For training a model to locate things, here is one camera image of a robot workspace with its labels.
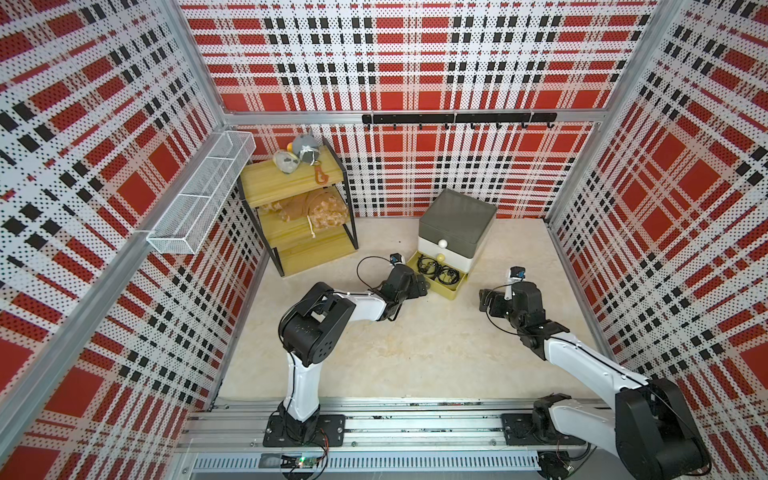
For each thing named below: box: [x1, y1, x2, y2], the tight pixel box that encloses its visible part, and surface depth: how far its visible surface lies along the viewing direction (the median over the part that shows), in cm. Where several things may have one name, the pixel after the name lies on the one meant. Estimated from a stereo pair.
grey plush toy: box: [292, 127, 320, 165], surface depth 88 cm
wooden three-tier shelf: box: [237, 137, 359, 277], surface depth 92 cm
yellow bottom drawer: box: [406, 250, 469, 301], surface depth 104 cm
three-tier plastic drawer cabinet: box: [406, 189, 498, 301], surface depth 98 cm
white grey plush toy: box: [273, 151, 300, 174], surface depth 86 cm
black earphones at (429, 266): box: [417, 254, 442, 279], surface depth 107 cm
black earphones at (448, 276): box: [437, 265, 460, 285], surface depth 104 cm
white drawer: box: [418, 236, 477, 274], surface depth 95 cm
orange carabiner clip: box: [314, 165, 329, 185], surface depth 88 cm
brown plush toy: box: [260, 190, 350, 238], surface depth 91 cm
